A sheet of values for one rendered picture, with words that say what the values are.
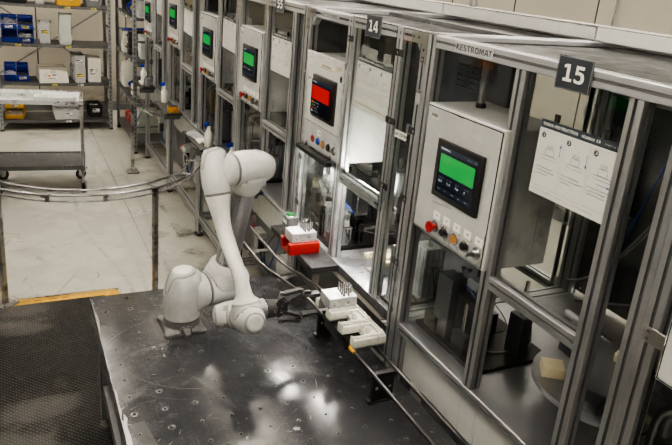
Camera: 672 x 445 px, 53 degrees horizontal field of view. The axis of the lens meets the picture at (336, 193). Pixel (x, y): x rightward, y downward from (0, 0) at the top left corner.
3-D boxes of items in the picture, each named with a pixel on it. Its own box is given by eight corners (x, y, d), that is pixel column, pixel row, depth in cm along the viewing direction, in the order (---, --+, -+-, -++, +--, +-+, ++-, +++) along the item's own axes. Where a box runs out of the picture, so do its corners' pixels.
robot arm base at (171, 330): (166, 344, 277) (166, 332, 275) (156, 318, 295) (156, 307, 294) (210, 337, 284) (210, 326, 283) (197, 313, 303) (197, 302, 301)
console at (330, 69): (296, 140, 339) (303, 48, 324) (346, 138, 351) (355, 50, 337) (331, 164, 304) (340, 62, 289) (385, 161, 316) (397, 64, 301)
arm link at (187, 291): (155, 311, 290) (156, 265, 283) (193, 300, 302) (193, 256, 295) (174, 327, 279) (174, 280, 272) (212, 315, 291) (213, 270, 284)
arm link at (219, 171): (214, 194, 250) (244, 189, 259) (206, 147, 249) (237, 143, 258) (196, 196, 260) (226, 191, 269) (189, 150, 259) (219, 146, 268)
